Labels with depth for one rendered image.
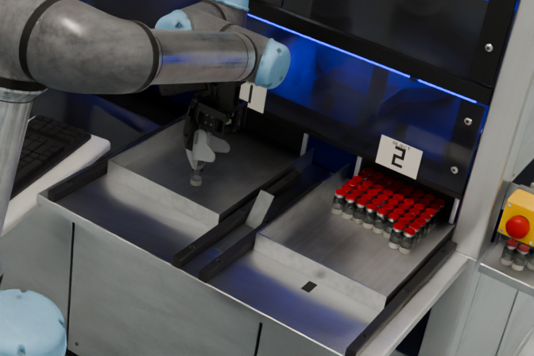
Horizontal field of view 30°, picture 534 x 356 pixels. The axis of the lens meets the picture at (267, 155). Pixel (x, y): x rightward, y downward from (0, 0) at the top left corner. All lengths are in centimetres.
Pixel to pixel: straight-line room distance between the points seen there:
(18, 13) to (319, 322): 71
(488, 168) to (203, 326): 85
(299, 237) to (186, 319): 61
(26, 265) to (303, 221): 101
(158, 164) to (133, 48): 74
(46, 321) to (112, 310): 115
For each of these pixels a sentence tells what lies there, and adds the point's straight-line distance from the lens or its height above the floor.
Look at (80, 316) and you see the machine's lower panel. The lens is 262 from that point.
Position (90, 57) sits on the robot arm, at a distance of 124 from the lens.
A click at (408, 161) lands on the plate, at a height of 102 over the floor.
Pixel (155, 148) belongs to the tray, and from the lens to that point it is 203.
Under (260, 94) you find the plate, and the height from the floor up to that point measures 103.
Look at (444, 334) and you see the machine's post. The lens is 199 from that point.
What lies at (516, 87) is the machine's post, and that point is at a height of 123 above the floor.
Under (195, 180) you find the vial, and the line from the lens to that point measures 188.
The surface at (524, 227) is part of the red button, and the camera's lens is 178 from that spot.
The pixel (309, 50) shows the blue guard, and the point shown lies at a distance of 188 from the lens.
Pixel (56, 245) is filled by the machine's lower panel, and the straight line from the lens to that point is 256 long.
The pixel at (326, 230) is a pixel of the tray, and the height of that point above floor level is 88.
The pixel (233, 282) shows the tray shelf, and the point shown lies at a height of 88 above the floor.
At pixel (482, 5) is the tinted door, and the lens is 172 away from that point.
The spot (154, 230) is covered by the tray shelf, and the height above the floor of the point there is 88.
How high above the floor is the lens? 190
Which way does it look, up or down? 30 degrees down
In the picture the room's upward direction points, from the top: 9 degrees clockwise
